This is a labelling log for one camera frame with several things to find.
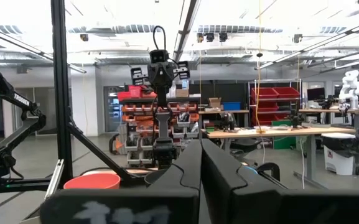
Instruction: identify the black arched cable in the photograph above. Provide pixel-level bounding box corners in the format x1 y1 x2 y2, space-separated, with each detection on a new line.
256 162 281 183

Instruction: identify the glass door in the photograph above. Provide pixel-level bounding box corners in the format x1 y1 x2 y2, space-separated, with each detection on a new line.
103 86 126 133

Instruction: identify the white hanging cable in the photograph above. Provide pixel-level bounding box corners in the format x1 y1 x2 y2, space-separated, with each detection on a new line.
299 138 306 190

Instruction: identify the dark grey bowl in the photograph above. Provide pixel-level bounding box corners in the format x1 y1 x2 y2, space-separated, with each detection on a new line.
144 168 169 187

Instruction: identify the black camera cable loop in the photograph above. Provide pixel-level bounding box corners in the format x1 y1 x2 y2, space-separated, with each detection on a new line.
152 26 167 51

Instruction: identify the thin yellow hanging cable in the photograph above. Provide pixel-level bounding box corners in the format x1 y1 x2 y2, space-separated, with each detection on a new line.
198 40 203 97

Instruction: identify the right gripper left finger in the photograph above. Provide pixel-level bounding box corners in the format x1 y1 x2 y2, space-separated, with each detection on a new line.
40 139 203 224

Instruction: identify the open cardboard box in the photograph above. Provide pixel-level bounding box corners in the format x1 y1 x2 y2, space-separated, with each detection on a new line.
208 97 222 109

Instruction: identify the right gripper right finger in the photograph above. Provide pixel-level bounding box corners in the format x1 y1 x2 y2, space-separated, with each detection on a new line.
201 138 359 224

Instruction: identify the black aluminium table frame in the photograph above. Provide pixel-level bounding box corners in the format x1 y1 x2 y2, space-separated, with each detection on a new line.
44 0 289 200

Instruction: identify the green box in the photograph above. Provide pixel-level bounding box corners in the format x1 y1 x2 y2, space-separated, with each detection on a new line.
272 119 297 150

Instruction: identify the blue plastic bin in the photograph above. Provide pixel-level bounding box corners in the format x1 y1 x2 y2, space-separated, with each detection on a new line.
222 101 241 111

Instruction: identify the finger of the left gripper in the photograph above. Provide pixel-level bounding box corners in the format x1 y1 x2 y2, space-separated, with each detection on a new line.
130 66 146 87
173 60 192 81

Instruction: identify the red bowl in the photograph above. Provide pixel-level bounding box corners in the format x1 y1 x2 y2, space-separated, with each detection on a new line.
63 173 121 190

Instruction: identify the ceiling light rail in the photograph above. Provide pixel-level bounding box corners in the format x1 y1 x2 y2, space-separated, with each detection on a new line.
0 23 87 75
253 18 359 71

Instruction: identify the white trash bin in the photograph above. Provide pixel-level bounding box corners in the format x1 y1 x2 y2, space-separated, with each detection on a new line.
321 133 359 176

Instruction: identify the black ceiling beam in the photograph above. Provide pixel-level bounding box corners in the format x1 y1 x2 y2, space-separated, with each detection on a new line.
172 0 202 62

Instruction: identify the black monitor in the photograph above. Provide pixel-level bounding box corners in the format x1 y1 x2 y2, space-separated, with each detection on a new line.
306 87 325 101

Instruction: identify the long wooden desk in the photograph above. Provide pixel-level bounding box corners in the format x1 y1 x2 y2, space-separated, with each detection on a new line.
206 126 357 190

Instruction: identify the shelf rack with red bins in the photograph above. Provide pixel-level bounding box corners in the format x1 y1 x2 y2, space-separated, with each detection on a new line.
248 79 303 127

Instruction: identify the light blue bowl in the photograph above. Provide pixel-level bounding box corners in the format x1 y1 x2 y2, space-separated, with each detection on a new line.
240 165 259 175

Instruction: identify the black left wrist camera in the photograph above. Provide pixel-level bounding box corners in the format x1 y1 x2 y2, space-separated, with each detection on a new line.
149 49 170 64

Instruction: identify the rack with orange bins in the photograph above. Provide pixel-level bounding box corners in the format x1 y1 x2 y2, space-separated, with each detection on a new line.
116 83 200 166

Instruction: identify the wooden desk under white robot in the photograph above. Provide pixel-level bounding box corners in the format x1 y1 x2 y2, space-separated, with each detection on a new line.
299 107 359 131

